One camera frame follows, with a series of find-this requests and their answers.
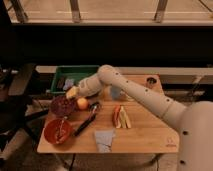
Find dark red grape bunch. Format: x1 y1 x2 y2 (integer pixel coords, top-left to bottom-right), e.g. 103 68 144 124
54 99 73 114

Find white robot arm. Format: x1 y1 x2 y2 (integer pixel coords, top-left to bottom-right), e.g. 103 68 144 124
66 65 213 171

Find orange bowl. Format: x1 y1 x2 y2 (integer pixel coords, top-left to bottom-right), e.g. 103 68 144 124
44 119 73 145

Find spoon in orange bowl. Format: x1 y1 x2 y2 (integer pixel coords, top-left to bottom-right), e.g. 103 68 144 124
56 117 68 143

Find grey sponge block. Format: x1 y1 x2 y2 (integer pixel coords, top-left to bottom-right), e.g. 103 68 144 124
63 79 75 91

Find orange fruit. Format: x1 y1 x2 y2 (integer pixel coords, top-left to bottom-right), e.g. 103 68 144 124
77 98 89 110

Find dark block in tray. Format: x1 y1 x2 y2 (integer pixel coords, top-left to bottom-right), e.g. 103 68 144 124
56 77 65 90

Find green plastic tray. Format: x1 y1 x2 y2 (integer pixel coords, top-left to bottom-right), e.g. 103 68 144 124
50 65 99 95

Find blue cup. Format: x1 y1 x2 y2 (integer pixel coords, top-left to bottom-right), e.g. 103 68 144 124
110 86 121 100

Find red pepper strip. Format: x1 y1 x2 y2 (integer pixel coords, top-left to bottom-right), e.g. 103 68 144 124
113 105 121 128

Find white cup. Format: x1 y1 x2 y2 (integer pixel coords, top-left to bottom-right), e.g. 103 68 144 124
125 94 134 102

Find grey folded cloth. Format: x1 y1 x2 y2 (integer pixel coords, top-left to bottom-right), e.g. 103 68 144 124
94 129 115 153

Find yellow food strips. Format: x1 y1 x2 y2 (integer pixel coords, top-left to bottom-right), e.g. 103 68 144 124
120 105 132 128

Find black office chair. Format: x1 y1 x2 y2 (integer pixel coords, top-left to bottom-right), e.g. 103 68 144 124
0 63 51 168

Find small dark metal cup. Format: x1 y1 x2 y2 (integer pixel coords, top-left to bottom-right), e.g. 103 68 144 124
146 77 157 89

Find black handled peeler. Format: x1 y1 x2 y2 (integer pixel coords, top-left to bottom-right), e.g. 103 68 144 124
89 102 100 118

